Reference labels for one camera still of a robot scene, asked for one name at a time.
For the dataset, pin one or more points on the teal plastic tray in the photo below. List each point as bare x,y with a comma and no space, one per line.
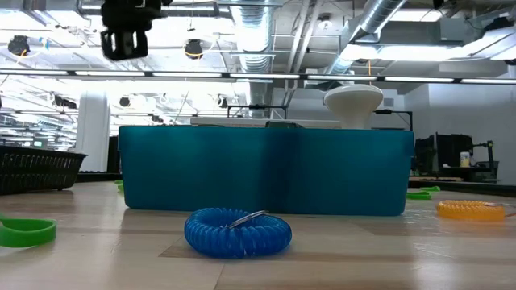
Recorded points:
266,169

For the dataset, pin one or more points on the green silicone wristband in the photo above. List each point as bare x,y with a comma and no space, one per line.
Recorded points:
417,196
24,235

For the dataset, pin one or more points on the background desk with monitors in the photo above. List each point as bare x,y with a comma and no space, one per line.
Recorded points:
447,149

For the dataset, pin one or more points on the black ceiling spotlight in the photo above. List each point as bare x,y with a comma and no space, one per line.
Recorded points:
194,48
18,45

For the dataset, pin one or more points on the white round building column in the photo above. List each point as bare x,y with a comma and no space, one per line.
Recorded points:
92,133

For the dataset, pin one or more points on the long linear light strip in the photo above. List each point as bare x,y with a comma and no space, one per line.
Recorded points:
258,75

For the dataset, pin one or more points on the black metal background stand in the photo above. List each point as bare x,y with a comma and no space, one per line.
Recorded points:
393,111
258,107

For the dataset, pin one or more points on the black plastic basket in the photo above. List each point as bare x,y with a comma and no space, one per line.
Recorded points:
36,169

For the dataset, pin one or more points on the straight silver air duct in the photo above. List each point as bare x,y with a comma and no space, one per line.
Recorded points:
254,40

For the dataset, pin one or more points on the slanted silver air duct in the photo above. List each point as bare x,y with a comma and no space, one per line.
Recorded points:
375,16

